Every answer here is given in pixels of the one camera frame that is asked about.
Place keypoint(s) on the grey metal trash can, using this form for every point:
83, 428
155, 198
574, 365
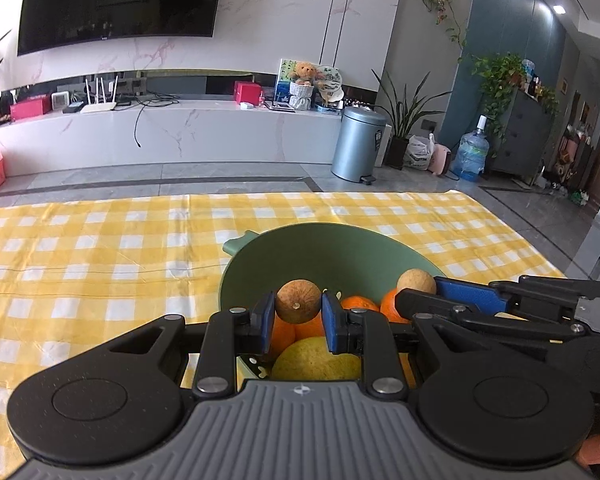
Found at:
357, 145

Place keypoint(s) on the wall climbing vine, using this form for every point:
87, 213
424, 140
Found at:
442, 5

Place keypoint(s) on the ceiling spotlight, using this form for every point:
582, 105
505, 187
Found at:
559, 9

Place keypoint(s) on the white router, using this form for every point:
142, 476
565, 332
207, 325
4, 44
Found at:
99, 105

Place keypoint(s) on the teddy bear bouquet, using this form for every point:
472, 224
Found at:
302, 85

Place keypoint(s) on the potted long-leaf plant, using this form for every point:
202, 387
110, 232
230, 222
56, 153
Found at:
397, 152

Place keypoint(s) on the white marble console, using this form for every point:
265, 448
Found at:
205, 135

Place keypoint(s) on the blue water jug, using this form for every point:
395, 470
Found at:
471, 155

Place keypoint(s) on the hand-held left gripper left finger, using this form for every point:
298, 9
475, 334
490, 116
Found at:
267, 322

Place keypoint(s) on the yellow checkered tablecloth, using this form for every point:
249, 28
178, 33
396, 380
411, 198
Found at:
80, 260

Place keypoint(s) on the round paper fan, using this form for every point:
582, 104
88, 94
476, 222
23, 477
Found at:
330, 82

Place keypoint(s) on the small brown round fruit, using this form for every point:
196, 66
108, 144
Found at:
297, 301
416, 282

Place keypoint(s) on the orange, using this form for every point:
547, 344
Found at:
360, 304
310, 329
282, 335
390, 306

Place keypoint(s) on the white square device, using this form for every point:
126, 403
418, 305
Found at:
61, 101

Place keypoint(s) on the white plastic bag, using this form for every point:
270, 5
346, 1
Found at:
419, 152

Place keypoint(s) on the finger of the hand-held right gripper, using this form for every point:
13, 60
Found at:
480, 316
467, 291

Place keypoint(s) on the wall socket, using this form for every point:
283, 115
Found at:
430, 124

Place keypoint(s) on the pink-red box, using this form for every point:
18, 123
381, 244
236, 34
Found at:
30, 109

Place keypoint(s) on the blue painted picture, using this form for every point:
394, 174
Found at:
282, 85

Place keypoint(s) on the red gift box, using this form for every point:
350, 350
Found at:
247, 92

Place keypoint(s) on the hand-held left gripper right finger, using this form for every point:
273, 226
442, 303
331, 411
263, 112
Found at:
331, 325

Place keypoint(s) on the black television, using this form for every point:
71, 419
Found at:
120, 0

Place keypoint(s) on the trailing pothos plant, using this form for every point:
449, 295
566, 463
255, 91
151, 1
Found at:
500, 75

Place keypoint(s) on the yellow pear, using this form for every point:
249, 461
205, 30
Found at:
315, 360

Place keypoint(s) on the grey drawer cabinet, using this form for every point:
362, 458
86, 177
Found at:
517, 135

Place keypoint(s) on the green plastic bowl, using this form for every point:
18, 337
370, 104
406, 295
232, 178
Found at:
330, 260

